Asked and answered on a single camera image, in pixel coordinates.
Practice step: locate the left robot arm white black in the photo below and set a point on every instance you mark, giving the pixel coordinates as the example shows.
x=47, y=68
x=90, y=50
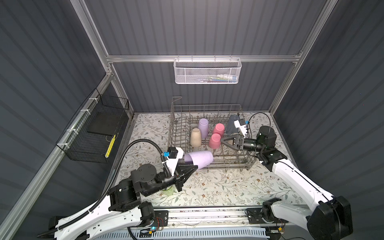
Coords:
x=122, y=206

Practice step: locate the floral table mat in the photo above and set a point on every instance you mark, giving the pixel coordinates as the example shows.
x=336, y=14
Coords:
x=232, y=187

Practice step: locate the blue transparent cup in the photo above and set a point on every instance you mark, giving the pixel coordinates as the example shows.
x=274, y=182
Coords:
x=231, y=129

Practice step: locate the yellow brush in basket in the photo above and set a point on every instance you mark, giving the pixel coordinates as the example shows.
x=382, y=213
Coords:
x=110, y=147

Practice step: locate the beige cup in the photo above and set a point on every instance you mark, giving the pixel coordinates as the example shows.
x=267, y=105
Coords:
x=196, y=138

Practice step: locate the pink cup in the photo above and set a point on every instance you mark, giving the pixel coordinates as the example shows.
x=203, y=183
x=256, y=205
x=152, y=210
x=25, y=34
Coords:
x=219, y=129
x=215, y=141

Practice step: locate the white mesh wall basket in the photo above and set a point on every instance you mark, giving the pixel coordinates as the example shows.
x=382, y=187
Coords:
x=188, y=71

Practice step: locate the items in white basket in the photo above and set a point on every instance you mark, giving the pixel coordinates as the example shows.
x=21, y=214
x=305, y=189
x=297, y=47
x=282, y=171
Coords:
x=220, y=79

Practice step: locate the light purple cup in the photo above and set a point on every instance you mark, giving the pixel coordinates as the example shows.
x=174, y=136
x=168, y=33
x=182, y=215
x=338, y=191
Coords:
x=204, y=127

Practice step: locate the black wire wall basket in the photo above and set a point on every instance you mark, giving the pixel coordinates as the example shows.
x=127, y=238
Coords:
x=86, y=139

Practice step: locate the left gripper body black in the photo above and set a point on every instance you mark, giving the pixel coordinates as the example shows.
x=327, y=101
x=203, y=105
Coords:
x=177, y=179

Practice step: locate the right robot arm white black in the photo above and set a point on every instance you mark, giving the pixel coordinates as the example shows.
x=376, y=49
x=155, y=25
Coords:
x=327, y=217

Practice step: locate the grey wire dish rack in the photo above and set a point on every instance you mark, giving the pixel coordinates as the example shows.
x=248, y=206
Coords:
x=184, y=118

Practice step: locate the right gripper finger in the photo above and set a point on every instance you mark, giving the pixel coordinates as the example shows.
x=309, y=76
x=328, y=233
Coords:
x=229, y=138
x=230, y=144

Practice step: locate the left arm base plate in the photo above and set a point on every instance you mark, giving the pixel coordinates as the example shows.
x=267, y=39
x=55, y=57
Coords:
x=160, y=220

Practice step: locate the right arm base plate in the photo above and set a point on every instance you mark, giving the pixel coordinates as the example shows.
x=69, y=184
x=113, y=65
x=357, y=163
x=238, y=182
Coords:
x=261, y=216

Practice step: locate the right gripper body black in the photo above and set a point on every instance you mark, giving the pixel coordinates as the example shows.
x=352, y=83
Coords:
x=240, y=143

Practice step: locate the green transparent cup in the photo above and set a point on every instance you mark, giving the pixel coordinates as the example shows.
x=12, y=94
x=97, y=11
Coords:
x=169, y=191

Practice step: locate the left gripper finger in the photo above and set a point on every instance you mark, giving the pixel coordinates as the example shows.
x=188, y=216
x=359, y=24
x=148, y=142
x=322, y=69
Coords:
x=185, y=165
x=187, y=172

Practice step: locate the white ventilated front panel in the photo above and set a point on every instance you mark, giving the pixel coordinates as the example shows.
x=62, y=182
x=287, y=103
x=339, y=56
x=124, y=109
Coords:
x=205, y=233

